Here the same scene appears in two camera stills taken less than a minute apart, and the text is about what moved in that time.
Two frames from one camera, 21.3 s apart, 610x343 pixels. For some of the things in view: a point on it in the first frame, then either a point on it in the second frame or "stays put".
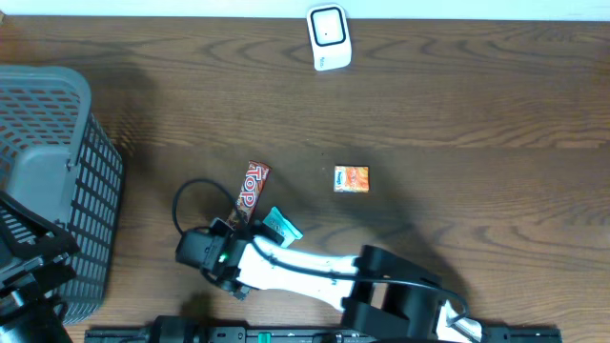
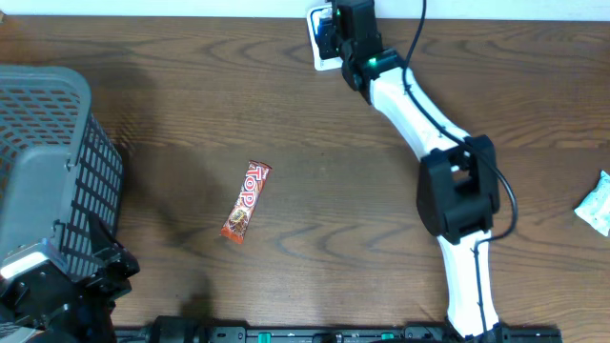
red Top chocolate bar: [250, 195] stays put
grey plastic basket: [57, 160] stays put
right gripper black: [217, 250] → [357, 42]
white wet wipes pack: [283, 227] → [595, 207]
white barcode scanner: [330, 36] stays put
